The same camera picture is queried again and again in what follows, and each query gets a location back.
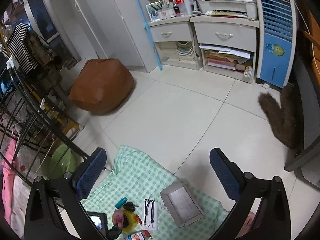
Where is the yellow tape roll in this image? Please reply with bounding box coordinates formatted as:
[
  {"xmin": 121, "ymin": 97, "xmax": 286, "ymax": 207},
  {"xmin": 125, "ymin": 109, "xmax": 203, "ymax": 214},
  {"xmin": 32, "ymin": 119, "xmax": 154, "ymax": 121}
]
[{"xmin": 112, "ymin": 209, "xmax": 138, "ymax": 232}]

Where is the black car key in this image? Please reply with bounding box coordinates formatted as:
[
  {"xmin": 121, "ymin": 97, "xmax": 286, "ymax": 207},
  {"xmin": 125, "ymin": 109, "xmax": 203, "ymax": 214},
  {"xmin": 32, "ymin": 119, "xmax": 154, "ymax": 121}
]
[{"xmin": 122, "ymin": 202, "xmax": 138, "ymax": 212}]

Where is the white power bank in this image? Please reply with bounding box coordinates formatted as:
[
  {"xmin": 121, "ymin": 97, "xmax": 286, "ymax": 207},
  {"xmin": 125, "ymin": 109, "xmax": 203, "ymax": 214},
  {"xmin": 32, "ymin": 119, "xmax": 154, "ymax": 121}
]
[{"xmin": 141, "ymin": 199, "xmax": 159, "ymax": 231}]

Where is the teal plastic case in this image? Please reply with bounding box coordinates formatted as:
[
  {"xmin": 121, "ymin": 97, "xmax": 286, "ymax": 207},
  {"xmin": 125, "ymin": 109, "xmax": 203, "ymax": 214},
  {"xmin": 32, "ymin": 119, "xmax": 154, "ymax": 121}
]
[{"xmin": 115, "ymin": 197, "xmax": 127, "ymax": 209}]

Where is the green plastic basin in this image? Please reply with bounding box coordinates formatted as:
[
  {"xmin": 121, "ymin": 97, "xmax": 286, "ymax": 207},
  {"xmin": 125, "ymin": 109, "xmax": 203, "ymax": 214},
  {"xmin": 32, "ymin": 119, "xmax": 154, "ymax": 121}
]
[{"xmin": 44, "ymin": 144, "xmax": 76, "ymax": 179}]

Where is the red pen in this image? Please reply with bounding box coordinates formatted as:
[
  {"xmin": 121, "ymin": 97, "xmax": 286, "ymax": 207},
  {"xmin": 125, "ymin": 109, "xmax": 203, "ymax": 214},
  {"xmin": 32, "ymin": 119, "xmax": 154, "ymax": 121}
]
[{"xmin": 136, "ymin": 215, "xmax": 142, "ymax": 225}]

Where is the green checkered cloth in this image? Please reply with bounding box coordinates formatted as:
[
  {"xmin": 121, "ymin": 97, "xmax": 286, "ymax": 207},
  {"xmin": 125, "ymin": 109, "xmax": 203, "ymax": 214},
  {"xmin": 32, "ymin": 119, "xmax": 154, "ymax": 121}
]
[{"xmin": 81, "ymin": 146, "xmax": 228, "ymax": 239}]

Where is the grey cardboard box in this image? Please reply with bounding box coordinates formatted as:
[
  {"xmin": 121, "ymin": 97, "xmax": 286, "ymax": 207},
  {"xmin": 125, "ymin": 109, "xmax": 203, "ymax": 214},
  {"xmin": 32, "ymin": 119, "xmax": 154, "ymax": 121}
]
[{"xmin": 160, "ymin": 183, "xmax": 203, "ymax": 228}]

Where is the black metal drying rack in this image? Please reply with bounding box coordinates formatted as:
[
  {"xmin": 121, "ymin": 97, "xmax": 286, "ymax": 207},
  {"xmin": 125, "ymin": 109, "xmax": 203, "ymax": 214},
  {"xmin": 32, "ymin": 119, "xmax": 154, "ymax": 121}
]
[{"xmin": 0, "ymin": 23, "xmax": 90, "ymax": 188}]

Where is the brown furry cloth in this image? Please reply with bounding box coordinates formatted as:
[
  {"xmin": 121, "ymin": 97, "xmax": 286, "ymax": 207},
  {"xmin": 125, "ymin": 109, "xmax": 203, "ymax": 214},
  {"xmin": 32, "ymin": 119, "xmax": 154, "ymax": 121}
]
[{"xmin": 258, "ymin": 85, "xmax": 302, "ymax": 149}]

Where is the brown bean bag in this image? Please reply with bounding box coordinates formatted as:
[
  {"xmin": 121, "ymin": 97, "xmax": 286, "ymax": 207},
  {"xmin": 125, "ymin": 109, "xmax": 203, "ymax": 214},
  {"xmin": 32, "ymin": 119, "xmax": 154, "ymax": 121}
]
[{"xmin": 68, "ymin": 59, "xmax": 134, "ymax": 115}]

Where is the right white nightstand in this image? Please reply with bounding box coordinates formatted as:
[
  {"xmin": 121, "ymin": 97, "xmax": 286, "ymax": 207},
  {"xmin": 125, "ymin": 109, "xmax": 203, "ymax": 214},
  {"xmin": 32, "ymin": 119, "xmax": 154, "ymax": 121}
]
[{"xmin": 190, "ymin": 16, "xmax": 259, "ymax": 83}]

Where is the white nightstand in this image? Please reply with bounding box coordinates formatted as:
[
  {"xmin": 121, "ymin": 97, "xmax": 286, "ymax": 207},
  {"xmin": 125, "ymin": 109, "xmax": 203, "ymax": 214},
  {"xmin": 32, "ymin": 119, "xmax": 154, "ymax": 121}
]
[
  {"xmin": 190, "ymin": 16, "xmax": 259, "ymax": 83},
  {"xmin": 149, "ymin": 15, "xmax": 203, "ymax": 70}
]

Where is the left white nightstand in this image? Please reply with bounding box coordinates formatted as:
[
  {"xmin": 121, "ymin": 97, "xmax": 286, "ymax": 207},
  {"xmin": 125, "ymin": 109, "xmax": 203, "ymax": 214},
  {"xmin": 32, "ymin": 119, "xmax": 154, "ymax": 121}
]
[{"xmin": 149, "ymin": 15, "xmax": 203, "ymax": 70}]

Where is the white wardrobe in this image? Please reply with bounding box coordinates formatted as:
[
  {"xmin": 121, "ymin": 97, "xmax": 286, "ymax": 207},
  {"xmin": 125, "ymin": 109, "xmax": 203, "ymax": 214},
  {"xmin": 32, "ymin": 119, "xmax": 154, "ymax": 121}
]
[{"xmin": 48, "ymin": 0, "xmax": 158, "ymax": 73}]

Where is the blue white air cooler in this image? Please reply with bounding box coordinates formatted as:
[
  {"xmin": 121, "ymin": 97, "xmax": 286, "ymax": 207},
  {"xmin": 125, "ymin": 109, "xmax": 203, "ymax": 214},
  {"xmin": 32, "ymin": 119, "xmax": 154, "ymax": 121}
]
[{"xmin": 256, "ymin": 0, "xmax": 297, "ymax": 88}]

